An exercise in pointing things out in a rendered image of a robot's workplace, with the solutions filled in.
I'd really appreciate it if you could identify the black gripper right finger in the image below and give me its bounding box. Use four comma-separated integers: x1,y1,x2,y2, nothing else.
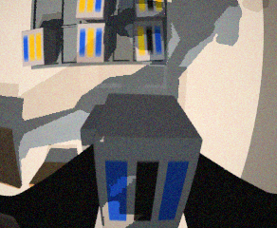
183,153,277,228

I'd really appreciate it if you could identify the beige flat panel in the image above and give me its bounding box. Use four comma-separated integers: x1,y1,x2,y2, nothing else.
241,0,277,194

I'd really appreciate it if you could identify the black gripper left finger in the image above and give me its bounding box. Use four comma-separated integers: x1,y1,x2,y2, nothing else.
0,144,100,228

